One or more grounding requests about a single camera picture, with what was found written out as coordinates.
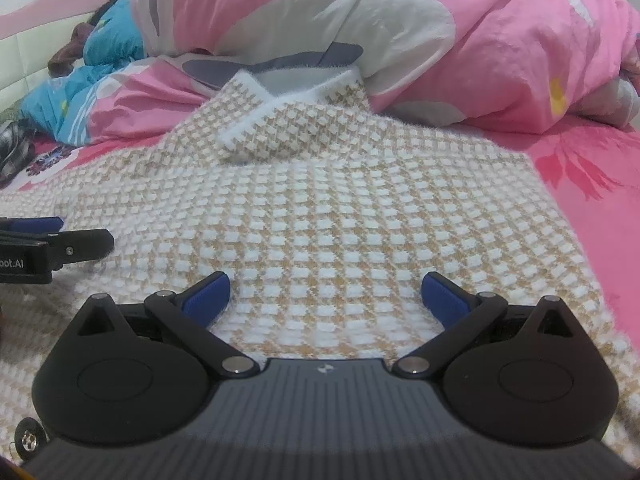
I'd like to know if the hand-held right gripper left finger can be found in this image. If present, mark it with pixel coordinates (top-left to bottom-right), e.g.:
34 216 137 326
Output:
75 271 260 378

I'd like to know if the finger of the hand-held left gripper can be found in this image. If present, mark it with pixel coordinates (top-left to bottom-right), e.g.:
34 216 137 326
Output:
0 216 65 239
47 229 115 271

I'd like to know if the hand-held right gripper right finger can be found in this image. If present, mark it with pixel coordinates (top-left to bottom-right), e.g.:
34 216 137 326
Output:
391 271 577 378

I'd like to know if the beige houndstooth fleece-lined coat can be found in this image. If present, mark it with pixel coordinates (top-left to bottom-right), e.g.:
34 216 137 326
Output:
0 71 631 466

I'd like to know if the grey plaid garment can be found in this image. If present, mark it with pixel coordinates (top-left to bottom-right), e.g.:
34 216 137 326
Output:
0 119 36 188

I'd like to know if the maroon fleece cloth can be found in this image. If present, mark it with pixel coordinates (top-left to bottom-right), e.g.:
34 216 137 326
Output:
48 27 96 78

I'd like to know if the dark brown cloth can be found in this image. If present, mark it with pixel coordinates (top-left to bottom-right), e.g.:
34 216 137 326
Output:
87 2 122 29

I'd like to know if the pink and blue floral quilt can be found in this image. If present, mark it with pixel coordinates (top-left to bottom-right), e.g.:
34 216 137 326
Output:
20 0 640 143

